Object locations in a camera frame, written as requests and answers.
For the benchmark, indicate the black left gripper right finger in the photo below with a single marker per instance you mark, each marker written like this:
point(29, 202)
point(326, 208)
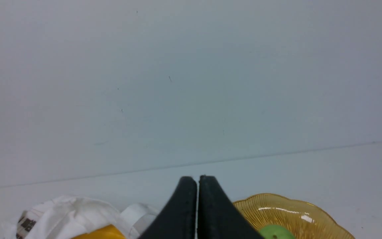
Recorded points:
point(217, 216)

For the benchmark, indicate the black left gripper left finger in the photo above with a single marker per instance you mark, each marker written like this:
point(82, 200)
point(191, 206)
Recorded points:
point(177, 219)

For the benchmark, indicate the green apple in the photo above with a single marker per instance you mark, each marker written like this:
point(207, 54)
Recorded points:
point(274, 231)

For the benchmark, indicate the white cloth bag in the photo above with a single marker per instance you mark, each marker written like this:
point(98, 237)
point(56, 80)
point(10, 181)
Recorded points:
point(66, 217)

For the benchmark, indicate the yellow banana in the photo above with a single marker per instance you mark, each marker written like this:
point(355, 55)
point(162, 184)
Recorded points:
point(108, 232)

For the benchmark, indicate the amber plastic plate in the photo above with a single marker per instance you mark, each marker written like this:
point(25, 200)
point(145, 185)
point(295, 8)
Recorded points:
point(303, 219)

